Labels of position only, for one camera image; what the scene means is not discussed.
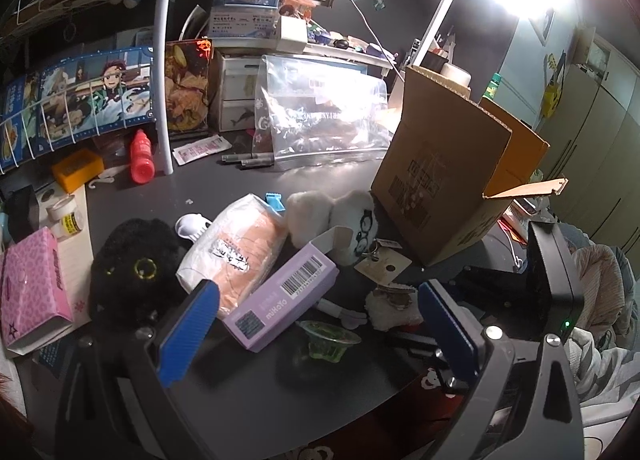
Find white fluffy keychain plush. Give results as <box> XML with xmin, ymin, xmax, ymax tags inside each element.
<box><xmin>364</xmin><ymin>283</ymin><xmax>423</xmax><ymax>332</ymax></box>

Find black plush yellow eyes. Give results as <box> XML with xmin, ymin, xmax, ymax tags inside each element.
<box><xmin>89</xmin><ymin>218</ymin><xmax>186</xmax><ymax>330</ymax></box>

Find purple barcode box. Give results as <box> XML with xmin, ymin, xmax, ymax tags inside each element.
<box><xmin>224</xmin><ymin>226</ymin><xmax>367</xmax><ymax>353</ymax></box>

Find pink refill pouch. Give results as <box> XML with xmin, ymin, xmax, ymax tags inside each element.
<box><xmin>176</xmin><ymin>193</ymin><xmax>288</xmax><ymax>319</ymax></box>

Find white ghost shaped case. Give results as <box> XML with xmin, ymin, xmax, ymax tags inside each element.
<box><xmin>175</xmin><ymin>213</ymin><xmax>212</xmax><ymax>242</ymax></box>

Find green jelly cup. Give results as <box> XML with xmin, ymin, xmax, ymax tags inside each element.
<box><xmin>296</xmin><ymin>320</ymin><xmax>361</xmax><ymax>364</ymax></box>

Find white plush with glasses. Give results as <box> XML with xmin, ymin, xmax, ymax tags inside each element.
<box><xmin>285</xmin><ymin>190</ymin><xmax>378</xmax><ymax>266</ymax></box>

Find small blue clip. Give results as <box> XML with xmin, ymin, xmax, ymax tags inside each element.
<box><xmin>265</xmin><ymin>192</ymin><xmax>285</xmax><ymax>213</ymax></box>

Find paper tag with hole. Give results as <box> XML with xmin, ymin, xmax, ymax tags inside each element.
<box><xmin>355</xmin><ymin>239</ymin><xmax>412</xmax><ymax>287</ymax></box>

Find pink patterned tissue box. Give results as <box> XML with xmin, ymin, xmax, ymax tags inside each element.
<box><xmin>1</xmin><ymin>227</ymin><xmax>73</xmax><ymax>356</ymax></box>

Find brown cardboard box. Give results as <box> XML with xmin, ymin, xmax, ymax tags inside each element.
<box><xmin>371</xmin><ymin>66</ymin><xmax>568</xmax><ymax>266</ymax></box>

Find small white yellow bottle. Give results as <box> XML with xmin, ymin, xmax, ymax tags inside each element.
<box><xmin>47</xmin><ymin>194</ymin><xmax>85</xmax><ymax>241</ymax></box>

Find red plastic bottle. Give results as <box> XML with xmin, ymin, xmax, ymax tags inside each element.
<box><xmin>130</xmin><ymin>129</ymin><xmax>155</xmax><ymax>185</ymax></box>

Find orange small box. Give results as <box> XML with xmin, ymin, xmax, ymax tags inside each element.
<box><xmin>51</xmin><ymin>149</ymin><xmax>105</xmax><ymax>193</ymax></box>

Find pink white sachet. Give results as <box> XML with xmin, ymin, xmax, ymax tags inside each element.
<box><xmin>172</xmin><ymin>135</ymin><xmax>232</xmax><ymax>166</ymax></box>

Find black marker pen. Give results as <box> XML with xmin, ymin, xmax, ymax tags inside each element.
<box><xmin>220</xmin><ymin>152</ymin><xmax>274</xmax><ymax>168</ymax></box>

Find anime poster strip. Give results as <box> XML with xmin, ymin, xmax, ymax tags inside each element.
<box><xmin>1</xmin><ymin>46</ymin><xmax>154</xmax><ymax>173</ymax></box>

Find clear zip bag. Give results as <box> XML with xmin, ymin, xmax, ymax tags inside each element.
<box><xmin>253</xmin><ymin>54</ymin><xmax>400</xmax><ymax>171</ymax></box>

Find white drawer unit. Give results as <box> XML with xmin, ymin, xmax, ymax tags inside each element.
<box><xmin>209</xmin><ymin>50</ymin><xmax>262</xmax><ymax>133</ymax></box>

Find orange figure toy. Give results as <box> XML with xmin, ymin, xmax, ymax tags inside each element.
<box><xmin>279</xmin><ymin>0</ymin><xmax>317</xmax><ymax>22</ymax></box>

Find white wire shelf rack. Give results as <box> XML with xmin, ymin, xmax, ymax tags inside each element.
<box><xmin>1</xmin><ymin>0</ymin><xmax>174</xmax><ymax>173</ymax></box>

